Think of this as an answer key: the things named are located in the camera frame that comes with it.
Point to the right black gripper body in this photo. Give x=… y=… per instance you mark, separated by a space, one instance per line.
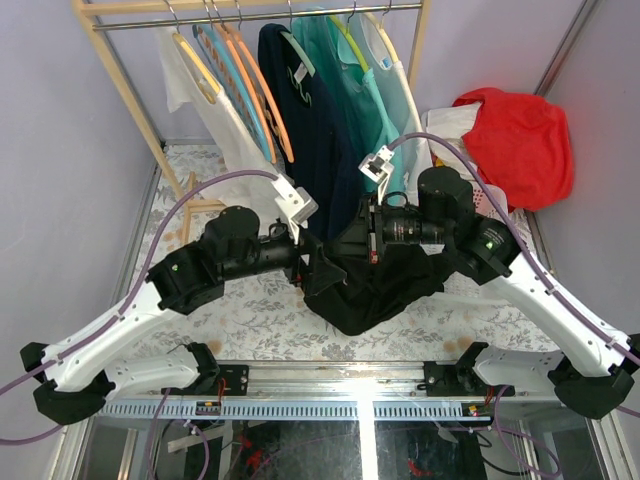
x=394 y=225

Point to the white hanging t shirt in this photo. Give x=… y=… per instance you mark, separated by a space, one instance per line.
x=188 y=81

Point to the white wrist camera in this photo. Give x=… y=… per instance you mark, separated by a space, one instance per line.
x=295 y=205
x=378 y=168

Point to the red cloth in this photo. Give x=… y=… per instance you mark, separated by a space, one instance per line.
x=520 y=143

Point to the navy hanging t shirt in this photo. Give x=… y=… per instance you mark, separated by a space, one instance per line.
x=325 y=162

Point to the orange hanger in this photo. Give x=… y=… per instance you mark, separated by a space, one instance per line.
x=254 y=83
x=279 y=132

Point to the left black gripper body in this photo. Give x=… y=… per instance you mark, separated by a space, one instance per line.
x=279 y=251

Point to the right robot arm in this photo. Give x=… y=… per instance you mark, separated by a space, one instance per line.
x=591 y=371

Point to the teal hanging t shirt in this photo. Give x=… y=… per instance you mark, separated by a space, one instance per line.
x=356 y=96

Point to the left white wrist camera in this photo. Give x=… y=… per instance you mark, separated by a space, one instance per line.
x=295 y=205

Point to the yellow hanger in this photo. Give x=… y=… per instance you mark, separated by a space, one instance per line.
x=348 y=52

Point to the wooden clothes rack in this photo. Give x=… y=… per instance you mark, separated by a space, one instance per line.
x=90 y=15

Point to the blue hanger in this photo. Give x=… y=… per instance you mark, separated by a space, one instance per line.
x=223 y=69

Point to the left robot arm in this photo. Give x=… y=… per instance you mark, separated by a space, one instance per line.
x=79 y=375

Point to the pale blue hanging t shirt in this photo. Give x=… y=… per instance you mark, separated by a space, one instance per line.
x=396 y=95

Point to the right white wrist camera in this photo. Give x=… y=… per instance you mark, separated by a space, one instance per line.
x=378 y=168

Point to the black t shirt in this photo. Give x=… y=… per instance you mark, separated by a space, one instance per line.
x=372 y=294

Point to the white crumpled cloth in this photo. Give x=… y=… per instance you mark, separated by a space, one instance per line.
x=450 y=124

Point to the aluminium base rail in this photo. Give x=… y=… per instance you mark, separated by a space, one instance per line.
x=324 y=391

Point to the white plastic laundry basket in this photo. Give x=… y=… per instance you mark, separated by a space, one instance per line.
x=458 y=288

